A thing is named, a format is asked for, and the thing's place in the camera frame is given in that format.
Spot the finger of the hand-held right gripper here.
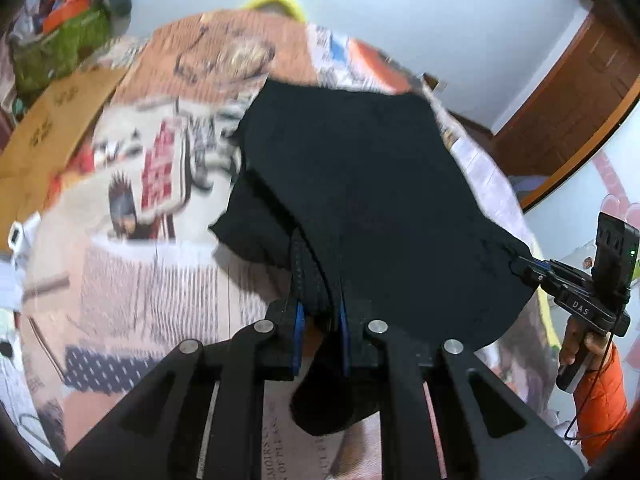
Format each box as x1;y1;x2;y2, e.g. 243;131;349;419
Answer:
509;255;557;287

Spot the black elephant print t-shirt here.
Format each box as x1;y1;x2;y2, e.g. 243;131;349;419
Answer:
207;79;538;437

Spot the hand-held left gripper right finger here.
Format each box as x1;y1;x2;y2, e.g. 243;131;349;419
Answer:
334;284;587;480

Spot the pile of clothes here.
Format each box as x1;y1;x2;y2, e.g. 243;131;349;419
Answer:
10;0;66;46

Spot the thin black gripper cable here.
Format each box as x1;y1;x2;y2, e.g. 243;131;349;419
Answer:
564;350;618;442

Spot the printed bed blanket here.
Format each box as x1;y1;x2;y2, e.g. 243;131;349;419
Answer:
20;10;556;480

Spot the brown wooden door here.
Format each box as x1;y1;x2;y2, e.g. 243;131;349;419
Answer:
492;10;640;211

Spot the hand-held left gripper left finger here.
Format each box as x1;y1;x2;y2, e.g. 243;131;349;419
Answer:
60;230;308;480

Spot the person's right hand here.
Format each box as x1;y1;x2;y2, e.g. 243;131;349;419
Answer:
558;317;614;369

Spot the orange box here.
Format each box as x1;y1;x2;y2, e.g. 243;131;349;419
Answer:
42;0;91;31

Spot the orange sleeved right forearm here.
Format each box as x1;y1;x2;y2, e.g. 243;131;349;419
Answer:
575;345;630;467

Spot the wooden lap desk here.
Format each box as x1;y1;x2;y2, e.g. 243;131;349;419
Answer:
0;67;128;181

